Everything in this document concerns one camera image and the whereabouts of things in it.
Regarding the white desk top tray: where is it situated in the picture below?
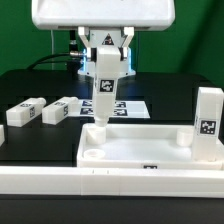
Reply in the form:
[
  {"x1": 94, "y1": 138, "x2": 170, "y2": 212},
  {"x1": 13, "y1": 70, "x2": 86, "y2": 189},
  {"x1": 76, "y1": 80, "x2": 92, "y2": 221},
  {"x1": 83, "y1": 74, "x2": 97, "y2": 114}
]
[{"x1": 77, "y1": 123, "x2": 224, "y2": 170}]

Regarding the white fiducial marker sheet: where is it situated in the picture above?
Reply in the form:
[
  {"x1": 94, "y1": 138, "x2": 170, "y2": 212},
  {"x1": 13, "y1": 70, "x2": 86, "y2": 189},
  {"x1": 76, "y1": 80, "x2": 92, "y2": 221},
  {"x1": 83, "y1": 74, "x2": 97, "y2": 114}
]
[{"x1": 69, "y1": 99, "x2": 150, "y2": 118}]

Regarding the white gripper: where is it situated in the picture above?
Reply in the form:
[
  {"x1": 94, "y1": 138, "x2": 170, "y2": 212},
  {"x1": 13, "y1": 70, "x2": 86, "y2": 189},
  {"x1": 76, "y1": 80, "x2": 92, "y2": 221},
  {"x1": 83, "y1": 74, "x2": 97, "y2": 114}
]
[{"x1": 31, "y1": 0, "x2": 175, "y2": 62}]

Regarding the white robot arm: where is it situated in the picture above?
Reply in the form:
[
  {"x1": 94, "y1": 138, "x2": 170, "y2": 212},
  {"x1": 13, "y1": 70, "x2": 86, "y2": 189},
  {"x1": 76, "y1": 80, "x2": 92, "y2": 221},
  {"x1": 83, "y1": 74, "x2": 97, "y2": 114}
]
[{"x1": 31, "y1": 0, "x2": 175, "y2": 78}]

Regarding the white cable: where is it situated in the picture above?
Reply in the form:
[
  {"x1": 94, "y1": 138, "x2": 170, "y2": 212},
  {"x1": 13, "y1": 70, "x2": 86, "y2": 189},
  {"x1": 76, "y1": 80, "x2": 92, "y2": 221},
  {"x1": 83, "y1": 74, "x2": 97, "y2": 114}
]
[{"x1": 49, "y1": 30, "x2": 56, "y2": 70}]

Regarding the black cable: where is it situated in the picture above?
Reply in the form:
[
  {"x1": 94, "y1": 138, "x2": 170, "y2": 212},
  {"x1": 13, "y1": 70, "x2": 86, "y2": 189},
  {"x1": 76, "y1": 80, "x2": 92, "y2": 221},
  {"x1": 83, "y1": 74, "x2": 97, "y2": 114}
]
[{"x1": 27, "y1": 50, "x2": 85, "y2": 70}]

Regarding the white front fence bar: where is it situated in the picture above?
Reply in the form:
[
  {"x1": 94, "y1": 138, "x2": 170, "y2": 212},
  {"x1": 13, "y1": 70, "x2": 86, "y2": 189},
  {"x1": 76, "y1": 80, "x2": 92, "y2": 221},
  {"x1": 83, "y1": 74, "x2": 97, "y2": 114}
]
[{"x1": 0, "y1": 166, "x2": 224, "y2": 198}]

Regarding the white block left edge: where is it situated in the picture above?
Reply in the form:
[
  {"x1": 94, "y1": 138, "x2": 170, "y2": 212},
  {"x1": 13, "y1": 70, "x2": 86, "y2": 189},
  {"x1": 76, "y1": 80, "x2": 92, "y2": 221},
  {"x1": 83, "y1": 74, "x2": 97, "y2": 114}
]
[{"x1": 0, "y1": 125, "x2": 5, "y2": 147}]

